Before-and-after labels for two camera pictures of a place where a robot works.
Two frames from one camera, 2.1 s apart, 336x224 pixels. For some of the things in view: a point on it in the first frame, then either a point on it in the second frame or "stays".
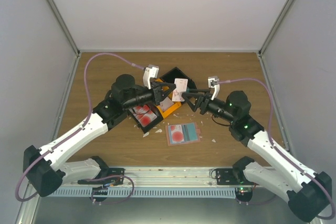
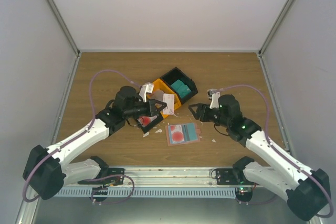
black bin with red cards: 145,116 stays
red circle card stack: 144,115 stays
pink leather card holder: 182,134 stays
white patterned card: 181,84 to 169,99
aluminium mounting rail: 134,177 stays
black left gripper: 158,95 to 151,106
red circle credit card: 177,133 stays
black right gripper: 203,101 to 202,111
